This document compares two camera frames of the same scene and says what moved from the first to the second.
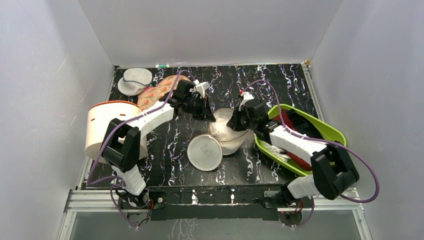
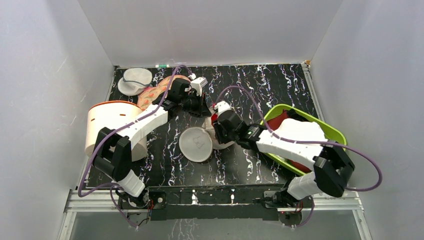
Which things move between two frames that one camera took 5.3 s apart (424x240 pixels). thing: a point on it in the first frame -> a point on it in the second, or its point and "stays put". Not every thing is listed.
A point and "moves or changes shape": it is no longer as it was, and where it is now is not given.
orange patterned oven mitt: [151, 95] stays put
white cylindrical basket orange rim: [101, 119] stays put
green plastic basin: [329, 134] stays put
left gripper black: [204, 113] stays put
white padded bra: [221, 131] moves or changes shape
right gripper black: [238, 119] -> [218, 131]
